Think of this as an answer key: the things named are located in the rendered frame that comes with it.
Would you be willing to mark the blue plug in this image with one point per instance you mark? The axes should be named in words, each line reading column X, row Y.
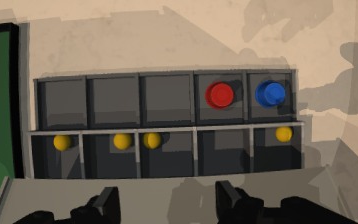
column 270, row 95

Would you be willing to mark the yellow ball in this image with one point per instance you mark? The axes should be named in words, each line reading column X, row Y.
column 62, row 142
column 122, row 141
column 151, row 139
column 284, row 133

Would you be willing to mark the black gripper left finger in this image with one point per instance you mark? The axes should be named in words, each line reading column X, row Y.
column 105, row 210

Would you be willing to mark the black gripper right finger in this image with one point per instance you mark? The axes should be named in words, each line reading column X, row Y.
column 292, row 210

